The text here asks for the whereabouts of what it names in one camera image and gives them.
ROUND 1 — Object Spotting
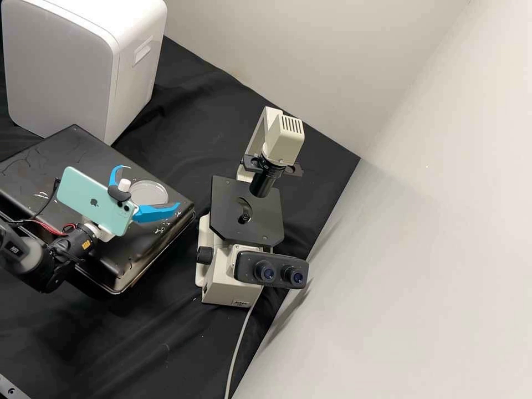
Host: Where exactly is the grey cable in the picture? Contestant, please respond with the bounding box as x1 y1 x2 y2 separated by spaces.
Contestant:
223 304 255 396

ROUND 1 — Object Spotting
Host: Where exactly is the right wrist camera phone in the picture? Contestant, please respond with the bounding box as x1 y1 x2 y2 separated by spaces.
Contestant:
55 166 140 238

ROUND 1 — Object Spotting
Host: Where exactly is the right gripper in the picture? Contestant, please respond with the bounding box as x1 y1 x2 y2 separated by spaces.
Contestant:
84 164 183 243

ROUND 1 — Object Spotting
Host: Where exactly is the cream microscope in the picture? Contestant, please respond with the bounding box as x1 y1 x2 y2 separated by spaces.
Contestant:
195 106 311 307

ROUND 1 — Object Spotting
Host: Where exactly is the black tray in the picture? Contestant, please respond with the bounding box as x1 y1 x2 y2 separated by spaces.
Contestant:
0 124 197 296

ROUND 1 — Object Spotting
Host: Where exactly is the petri dish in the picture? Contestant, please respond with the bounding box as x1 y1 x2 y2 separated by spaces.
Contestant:
129 179 171 207

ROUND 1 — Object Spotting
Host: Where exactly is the black cable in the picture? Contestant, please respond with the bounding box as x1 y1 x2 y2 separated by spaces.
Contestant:
32 177 59 220

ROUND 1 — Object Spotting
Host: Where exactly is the white box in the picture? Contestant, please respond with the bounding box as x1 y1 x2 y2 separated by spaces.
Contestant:
1 0 168 146

